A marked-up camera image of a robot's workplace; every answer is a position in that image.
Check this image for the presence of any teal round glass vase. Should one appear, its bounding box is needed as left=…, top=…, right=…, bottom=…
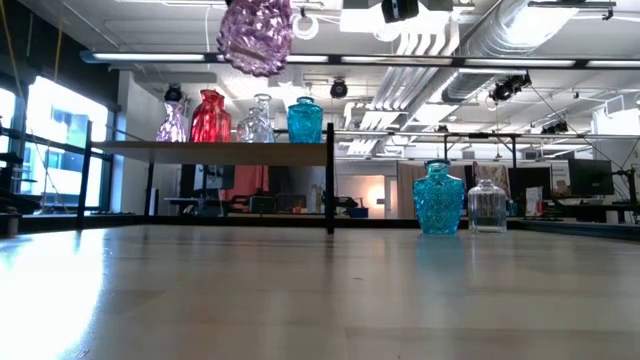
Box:
left=287, top=96, right=325, bottom=145

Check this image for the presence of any clear twisted glass vase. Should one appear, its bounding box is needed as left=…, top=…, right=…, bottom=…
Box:
left=253, top=93, right=276, bottom=144

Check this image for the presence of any red square fluted glass vase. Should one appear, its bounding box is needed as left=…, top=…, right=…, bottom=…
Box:
left=189, top=88, right=226, bottom=144

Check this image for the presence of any tall pink glass vase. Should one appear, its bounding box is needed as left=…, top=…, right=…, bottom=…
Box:
left=216, top=0, right=295, bottom=79

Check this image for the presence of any pink twisted glass vase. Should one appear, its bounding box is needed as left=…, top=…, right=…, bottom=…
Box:
left=155, top=99, right=189, bottom=144

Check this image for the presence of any orange partition panel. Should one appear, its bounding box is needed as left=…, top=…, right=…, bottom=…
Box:
left=225, top=165, right=270, bottom=200

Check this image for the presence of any dark display screen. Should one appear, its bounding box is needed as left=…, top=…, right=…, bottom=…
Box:
left=180, top=164, right=236, bottom=192

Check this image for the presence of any teal flask-shaped glass vase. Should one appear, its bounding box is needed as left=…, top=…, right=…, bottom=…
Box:
left=412, top=158, right=466, bottom=236

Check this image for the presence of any clear glass jar vase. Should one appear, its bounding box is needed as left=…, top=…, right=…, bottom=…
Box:
left=467, top=178, right=508, bottom=235

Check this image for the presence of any black ceiling spotlight cluster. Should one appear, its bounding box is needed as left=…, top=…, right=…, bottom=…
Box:
left=492, top=72, right=533, bottom=103

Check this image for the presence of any black computer monitor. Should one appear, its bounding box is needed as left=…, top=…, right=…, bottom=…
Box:
left=508, top=166, right=551, bottom=201
left=567, top=158, right=615, bottom=197

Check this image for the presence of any long ceiling light strip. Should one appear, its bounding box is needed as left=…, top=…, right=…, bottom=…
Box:
left=79, top=49, right=640, bottom=70

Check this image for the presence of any white standing sign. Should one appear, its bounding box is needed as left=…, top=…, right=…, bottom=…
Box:
left=524, top=186, right=545, bottom=217

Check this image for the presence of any large window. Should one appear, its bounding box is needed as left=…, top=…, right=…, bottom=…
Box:
left=0, top=74, right=119, bottom=214

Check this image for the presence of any dark office desk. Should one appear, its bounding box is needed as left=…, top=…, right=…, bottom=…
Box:
left=519, top=201, right=640, bottom=225

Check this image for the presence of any black equipment silhouette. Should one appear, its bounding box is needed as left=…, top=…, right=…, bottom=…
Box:
left=0, top=149, right=47, bottom=216

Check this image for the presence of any black aluminium frame rail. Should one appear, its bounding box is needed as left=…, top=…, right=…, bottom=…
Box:
left=79, top=213, right=526, bottom=231
left=0, top=212, right=81, bottom=239
left=522, top=218, right=640, bottom=243

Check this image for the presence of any wooden shelf black metal frame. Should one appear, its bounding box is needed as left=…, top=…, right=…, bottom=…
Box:
left=77, top=119, right=336, bottom=235

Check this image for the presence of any white ring ceiling lamp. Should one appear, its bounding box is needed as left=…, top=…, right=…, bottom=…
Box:
left=291, top=12, right=321, bottom=42

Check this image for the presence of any black workstation frame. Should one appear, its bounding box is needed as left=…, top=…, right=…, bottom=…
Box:
left=332, top=130, right=640, bottom=169

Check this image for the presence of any silver air duct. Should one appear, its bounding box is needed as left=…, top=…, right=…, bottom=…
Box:
left=439, top=0, right=581, bottom=104

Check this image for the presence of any yellow hanging strap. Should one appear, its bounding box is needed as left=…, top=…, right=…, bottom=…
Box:
left=53, top=9, right=66, bottom=84

